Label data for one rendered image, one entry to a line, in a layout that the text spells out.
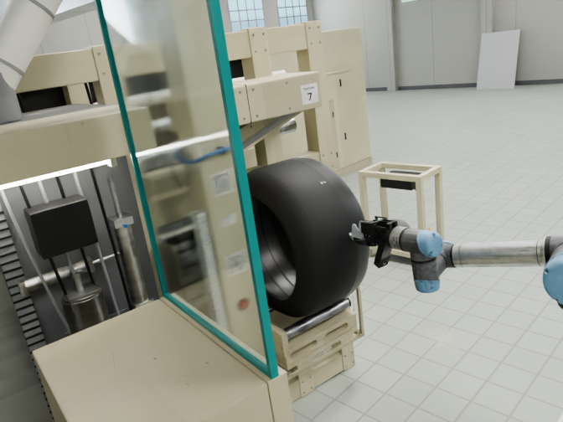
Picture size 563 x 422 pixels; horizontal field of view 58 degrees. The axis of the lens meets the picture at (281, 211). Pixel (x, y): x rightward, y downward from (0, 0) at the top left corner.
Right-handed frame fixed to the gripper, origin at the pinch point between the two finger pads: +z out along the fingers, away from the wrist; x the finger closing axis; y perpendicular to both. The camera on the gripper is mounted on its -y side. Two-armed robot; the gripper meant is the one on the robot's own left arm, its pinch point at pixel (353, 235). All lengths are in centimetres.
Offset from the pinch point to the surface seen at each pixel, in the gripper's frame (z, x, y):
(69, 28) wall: 1165, -246, 279
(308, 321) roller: 17.9, 12.6, -32.3
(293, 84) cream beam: 43, -19, 54
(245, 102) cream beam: 43, 6, 51
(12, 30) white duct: 42, 80, 84
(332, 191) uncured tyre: 7.6, -0.4, 15.5
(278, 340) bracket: 15.7, 28.4, -32.3
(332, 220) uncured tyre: 2.8, 5.7, 7.1
